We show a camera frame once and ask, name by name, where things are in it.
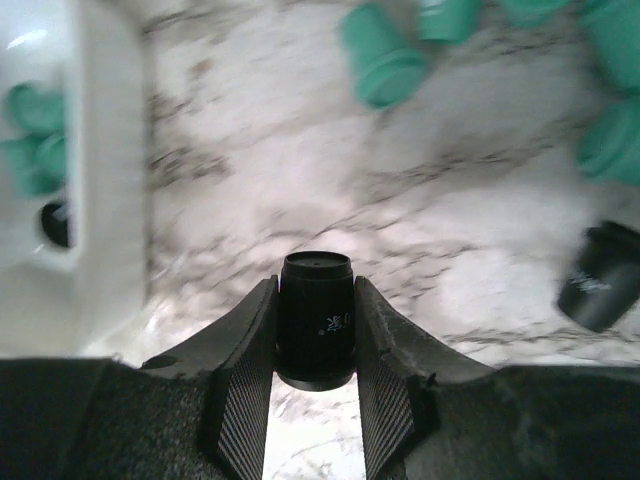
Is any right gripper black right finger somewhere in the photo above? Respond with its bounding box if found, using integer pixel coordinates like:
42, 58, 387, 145
355, 277, 639, 479

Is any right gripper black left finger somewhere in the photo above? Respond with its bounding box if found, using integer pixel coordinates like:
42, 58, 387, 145
1, 278, 278, 479

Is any black coffee capsule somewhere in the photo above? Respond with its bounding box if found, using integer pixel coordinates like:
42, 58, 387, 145
275, 251, 355, 392
556, 221, 639, 333
39, 200, 70, 249

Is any white storage basket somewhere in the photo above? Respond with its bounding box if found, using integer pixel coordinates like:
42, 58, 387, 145
1, 1, 148, 357

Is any green coffee capsule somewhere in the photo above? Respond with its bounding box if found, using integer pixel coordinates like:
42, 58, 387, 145
339, 2, 427, 110
2, 82, 65, 136
1, 134, 67, 198
417, 0, 480, 43
576, 97, 639, 186
580, 0, 639, 94

